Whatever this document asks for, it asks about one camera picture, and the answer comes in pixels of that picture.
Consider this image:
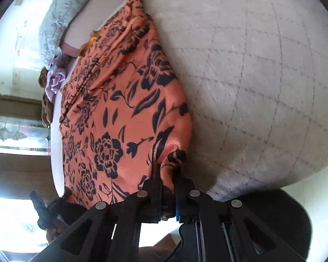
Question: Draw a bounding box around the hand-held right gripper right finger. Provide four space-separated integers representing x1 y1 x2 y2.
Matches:
175 178 307 262

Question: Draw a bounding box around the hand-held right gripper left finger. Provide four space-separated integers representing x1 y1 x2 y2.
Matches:
27 178 164 262

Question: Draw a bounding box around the orange black floral garment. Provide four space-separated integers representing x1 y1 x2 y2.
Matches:
59 0 193 221

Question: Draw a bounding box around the stained glass window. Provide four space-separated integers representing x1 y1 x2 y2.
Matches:
0 115 51 153

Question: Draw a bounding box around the brown cloth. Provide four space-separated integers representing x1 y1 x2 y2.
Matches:
38 68 55 128

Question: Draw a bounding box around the purple floral cloth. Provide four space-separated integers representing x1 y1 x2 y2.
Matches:
45 55 72 100

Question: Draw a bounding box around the white quilted blanket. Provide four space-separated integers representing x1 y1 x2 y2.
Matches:
51 0 328 202

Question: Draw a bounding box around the grey-blue quilted cover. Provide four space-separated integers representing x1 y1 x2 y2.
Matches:
38 0 99 70

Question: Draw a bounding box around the pale pink pillow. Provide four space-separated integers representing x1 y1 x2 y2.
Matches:
60 0 144 58

